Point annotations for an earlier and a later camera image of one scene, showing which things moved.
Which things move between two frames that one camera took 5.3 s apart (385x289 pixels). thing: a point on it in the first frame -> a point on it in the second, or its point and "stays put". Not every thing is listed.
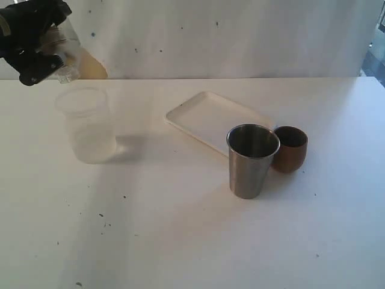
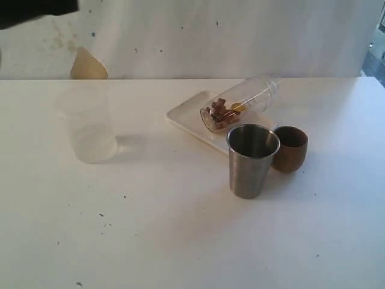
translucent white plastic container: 89,115 stays put
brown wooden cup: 293,146 stays put
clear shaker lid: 68,74 -> 260,91
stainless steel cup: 251,148 stays put
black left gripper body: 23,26 -> 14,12
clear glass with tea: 61,40 -> 252,96
